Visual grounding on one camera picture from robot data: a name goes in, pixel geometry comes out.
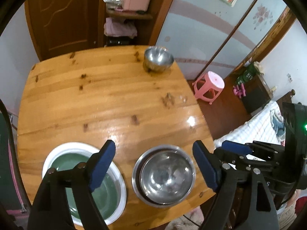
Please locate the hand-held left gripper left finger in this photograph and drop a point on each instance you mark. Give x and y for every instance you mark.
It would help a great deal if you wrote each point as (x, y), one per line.
(103, 164)

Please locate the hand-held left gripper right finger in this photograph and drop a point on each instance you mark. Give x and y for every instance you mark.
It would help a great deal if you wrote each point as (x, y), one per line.
(206, 169)

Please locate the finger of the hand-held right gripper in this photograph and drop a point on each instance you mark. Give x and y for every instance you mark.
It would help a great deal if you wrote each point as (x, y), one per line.
(230, 159)
(236, 147)

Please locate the green ceramic plate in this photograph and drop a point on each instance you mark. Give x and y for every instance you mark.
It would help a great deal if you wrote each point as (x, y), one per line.
(109, 192)

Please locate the pink steel bowl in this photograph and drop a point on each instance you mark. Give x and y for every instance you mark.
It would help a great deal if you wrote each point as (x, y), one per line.
(136, 172)

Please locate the white floral plate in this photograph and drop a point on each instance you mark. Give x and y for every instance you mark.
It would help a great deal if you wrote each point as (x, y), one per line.
(72, 147)

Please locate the white-rimmed steel bowl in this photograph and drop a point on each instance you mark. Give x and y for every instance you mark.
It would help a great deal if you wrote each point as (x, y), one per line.
(165, 177)

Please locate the small steel bowl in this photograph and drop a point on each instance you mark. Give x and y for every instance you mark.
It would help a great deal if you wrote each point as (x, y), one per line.
(158, 58)

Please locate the white patterned blanket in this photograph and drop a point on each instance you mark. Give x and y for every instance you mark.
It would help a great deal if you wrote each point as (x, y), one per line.
(261, 124)

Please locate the dark wooden nightstand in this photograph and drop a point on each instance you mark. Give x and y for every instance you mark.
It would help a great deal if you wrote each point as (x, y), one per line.
(256, 95)

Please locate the pink dumbbells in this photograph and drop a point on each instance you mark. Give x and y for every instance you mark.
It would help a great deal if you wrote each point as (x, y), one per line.
(238, 91)

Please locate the pink plastic stool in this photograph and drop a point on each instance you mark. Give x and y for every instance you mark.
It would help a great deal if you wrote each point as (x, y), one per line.
(211, 83)

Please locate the pink-framed green chalkboard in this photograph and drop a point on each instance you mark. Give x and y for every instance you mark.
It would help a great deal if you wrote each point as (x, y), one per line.
(7, 160)

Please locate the frosted sliding door wardrobe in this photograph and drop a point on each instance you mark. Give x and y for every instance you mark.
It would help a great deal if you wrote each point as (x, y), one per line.
(203, 33)

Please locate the dark glazed jar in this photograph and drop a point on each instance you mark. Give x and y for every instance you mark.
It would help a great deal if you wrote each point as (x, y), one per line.
(120, 41)

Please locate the pink cloth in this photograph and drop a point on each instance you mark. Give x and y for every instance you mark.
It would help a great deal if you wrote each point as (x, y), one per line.
(120, 27)

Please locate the brown wooden door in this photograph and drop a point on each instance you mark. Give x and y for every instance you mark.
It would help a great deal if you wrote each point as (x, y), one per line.
(64, 16)

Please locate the brown wooden shelf unit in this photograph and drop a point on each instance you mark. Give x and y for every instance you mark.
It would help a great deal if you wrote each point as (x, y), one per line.
(158, 9)

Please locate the pink box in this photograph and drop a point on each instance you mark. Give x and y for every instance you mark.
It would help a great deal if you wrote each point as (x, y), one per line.
(138, 1)

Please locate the white wall socket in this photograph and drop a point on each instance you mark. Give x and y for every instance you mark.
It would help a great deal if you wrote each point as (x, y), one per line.
(290, 77)

